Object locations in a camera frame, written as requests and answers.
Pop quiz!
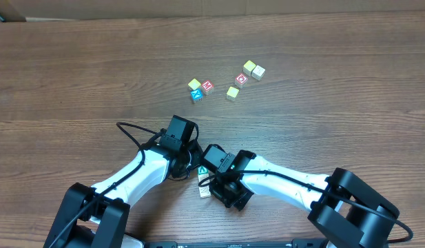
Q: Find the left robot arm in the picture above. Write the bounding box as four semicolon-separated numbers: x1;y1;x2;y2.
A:
44;141;203;247

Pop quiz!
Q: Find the white letter E block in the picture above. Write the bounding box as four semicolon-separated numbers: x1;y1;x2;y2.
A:
198;174;210;185

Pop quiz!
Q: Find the green letter V block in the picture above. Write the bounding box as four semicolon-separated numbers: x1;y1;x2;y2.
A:
198;166;209;175

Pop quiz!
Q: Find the yellow block middle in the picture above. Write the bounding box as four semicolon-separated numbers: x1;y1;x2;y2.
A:
226;86;240;101

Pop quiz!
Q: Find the yellow block far right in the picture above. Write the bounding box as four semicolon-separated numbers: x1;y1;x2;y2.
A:
242;60;256;76

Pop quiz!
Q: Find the blue letter X block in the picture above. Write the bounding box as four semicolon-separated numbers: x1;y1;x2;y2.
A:
190;89;203;103

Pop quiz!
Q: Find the red letter M block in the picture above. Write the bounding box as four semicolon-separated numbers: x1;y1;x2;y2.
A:
201;80;215;95

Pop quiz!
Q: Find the yellow block left cluster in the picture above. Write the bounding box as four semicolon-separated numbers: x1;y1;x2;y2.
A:
188;79;201;91

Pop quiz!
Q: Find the white block far right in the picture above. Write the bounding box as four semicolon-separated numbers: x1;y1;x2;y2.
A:
251;65;265;81

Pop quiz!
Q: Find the red letter C block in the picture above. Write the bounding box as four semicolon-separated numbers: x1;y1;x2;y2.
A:
235;73;249;89

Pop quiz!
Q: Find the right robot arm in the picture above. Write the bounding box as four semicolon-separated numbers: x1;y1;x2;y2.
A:
200;146;400;247

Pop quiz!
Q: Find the green edged white block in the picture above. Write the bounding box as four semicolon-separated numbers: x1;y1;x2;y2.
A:
198;186;211;198

